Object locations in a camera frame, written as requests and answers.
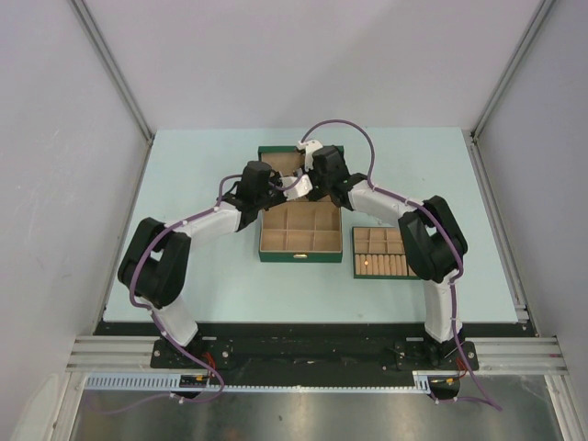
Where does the green jewelry box beige lining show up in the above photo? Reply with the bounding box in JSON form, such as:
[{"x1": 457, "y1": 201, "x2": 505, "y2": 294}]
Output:
[{"x1": 256, "y1": 144, "x2": 345, "y2": 265}]

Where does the green jewelry tray insert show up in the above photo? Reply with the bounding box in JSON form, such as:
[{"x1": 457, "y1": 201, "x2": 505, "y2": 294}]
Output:
[{"x1": 352, "y1": 227, "x2": 419, "y2": 280}]

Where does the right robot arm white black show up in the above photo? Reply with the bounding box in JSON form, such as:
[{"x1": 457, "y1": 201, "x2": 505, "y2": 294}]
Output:
[{"x1": 298, "y1": 141, "x2": 468, "y2": 368}]

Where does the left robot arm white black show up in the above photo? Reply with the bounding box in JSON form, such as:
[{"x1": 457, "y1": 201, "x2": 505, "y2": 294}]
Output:
[{"x1": 118, "y1": 161, "x2": 311, "y2": 368}]

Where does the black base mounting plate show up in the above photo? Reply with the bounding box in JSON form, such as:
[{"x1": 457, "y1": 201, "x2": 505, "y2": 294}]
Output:
[{"x1": 94, "y1": 321, "x2": 536, "y2": 370}]

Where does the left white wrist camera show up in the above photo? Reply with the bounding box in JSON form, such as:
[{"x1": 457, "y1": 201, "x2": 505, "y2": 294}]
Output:
[{"x1": 280, "y1": 175, "x2": 312, "y2": 201}]

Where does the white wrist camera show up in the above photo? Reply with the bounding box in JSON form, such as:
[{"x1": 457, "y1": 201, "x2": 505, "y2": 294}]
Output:
[
  {"x1": 280, "y1": 175, "x2": 312, "y2": 201},
  {"x1": 297, "y1": 140, "x2": 323, "y2": 172}
]

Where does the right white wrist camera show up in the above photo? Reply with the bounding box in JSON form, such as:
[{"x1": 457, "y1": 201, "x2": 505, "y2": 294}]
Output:
[{"x1": 297, "y1": 140, "x2": 323, "y2": 172}]

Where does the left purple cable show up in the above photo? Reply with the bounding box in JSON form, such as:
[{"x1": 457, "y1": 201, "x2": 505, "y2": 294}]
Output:
[{"x1": 94, "y1": 174, "x2": 300, "y2": 417}]

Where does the purple cable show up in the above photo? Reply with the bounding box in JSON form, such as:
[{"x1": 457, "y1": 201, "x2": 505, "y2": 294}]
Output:
[
  {"x1": 300, "y1": 119, "x2": 504, "y2": 413},
  {"x1": 94, "y1": 174, "x2": 300, "y2": 417}
]

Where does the white slotted cable duct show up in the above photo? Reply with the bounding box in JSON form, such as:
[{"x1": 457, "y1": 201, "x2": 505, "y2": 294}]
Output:
[{"x1": 85, "y1": 371, "x2": 458, "y2": 394}]

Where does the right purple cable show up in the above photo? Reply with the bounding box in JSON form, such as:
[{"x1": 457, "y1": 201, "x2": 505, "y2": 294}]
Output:
[{"x1": 300, "y1": 119, "x2": 504, "y2": 413}]

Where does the aluminium frame rail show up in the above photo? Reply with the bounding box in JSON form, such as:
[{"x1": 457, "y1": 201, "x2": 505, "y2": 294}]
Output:
[{"x1": 67, "y1": 336, "x2": 587, "y2": 440}]

